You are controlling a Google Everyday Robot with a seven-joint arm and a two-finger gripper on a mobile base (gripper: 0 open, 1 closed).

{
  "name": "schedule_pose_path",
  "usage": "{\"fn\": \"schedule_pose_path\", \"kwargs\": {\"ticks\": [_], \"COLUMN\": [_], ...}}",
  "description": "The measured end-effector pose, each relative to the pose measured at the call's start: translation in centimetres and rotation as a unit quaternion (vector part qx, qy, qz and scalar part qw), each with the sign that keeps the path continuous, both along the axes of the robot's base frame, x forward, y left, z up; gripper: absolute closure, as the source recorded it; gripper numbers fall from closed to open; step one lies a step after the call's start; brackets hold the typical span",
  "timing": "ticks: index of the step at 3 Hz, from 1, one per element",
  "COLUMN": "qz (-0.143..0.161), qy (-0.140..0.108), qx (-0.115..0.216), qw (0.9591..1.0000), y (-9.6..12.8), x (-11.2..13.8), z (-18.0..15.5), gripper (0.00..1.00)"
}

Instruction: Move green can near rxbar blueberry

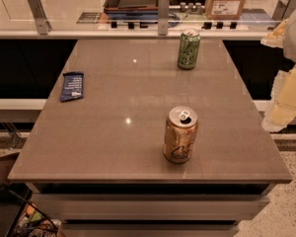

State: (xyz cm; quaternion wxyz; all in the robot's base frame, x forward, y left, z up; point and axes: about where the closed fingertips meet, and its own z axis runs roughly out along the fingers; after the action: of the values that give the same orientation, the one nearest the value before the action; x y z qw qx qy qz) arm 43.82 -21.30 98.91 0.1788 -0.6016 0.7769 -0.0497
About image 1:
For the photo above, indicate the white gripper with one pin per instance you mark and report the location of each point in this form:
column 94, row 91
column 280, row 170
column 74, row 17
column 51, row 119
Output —
column 283, row 109

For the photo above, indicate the green soda can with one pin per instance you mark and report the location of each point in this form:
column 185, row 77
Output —
column 188, row 50

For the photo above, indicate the orange soda can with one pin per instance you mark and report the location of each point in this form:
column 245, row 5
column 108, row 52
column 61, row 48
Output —
column 180, row 134

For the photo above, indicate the blue rxbar blueberry wrapper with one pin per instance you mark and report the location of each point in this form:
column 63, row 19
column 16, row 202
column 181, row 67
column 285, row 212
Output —
column 72, row 87

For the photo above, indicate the cardboard box with label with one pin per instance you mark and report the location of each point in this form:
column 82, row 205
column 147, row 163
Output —
column 224, row 9

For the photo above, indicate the table drawer front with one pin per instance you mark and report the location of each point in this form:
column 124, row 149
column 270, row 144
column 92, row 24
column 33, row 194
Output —
column 150, row 207

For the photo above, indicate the snack bag bin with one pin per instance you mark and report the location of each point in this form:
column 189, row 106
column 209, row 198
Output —
column 20, row 217

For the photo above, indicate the middle metal glass bracket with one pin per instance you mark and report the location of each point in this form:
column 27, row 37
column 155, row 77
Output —
column 163, row 17

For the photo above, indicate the left metal glass bracket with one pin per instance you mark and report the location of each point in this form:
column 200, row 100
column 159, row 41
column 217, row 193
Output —
column 42, row 23

